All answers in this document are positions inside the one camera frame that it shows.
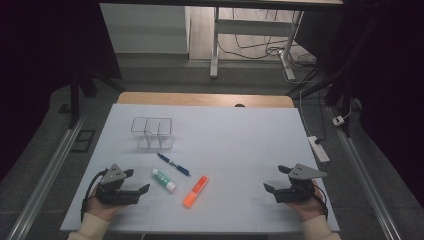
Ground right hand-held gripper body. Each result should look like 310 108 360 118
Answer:
273 163 328 204

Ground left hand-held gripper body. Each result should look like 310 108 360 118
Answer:
95 163 141 206

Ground green and white glue stick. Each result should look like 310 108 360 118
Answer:
151 168 177 194

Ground blue pen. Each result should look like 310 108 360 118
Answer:
157 152 191 177

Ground clear plastic pen holder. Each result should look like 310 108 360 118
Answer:
130 116 175 150

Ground orange highlighter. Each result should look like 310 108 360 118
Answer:
182 175 210 209

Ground person's left hand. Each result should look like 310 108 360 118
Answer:
87 186 126 223

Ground person's right hand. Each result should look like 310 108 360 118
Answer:
286 179 326 223

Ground white power strip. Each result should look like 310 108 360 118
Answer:
307 135 331 164

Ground white table mat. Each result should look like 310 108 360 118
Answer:
59 103 341 233

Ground black metal stand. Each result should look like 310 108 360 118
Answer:
286 0 384 138
68 59 127 130

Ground wooden table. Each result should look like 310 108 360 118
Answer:
116 91 295 109

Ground white cabinet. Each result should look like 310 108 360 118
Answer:
99 3 191 55

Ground right hand-held gripper black cable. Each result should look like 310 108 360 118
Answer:
311 179 329 221

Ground black rectangular floor frame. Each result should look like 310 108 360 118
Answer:
70 129 97 154

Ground black power strip cable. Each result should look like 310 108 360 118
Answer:
314 89 330 145

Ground aluminium rail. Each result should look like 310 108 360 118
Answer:
328 106 403 240
6 114 88 240

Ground black floor cables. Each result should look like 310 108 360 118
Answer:
218 8 318 84

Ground white desk frame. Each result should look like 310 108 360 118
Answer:
209 6 305 81

